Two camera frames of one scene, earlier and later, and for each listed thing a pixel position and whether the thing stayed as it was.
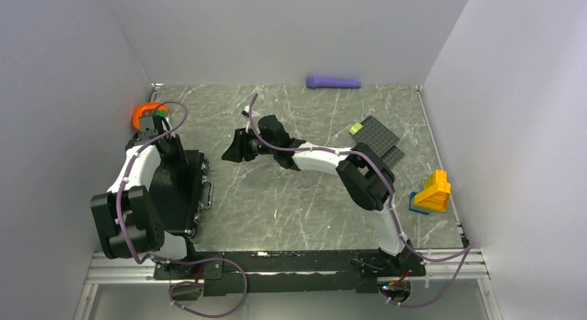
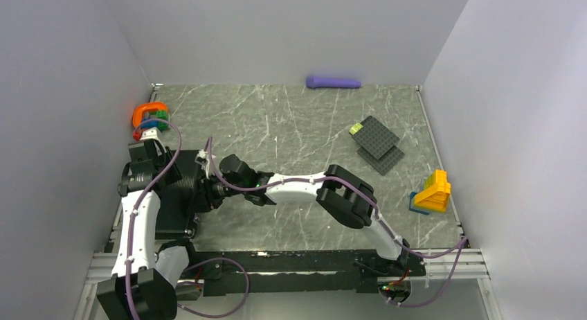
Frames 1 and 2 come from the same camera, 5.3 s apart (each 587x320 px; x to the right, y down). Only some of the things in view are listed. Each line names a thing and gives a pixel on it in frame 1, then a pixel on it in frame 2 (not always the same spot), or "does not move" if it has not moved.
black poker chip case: (176, 192) does not move
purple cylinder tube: (315, 82) does not move
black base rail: (291, 272) does not move
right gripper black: (238, 152) -> (208, 191)
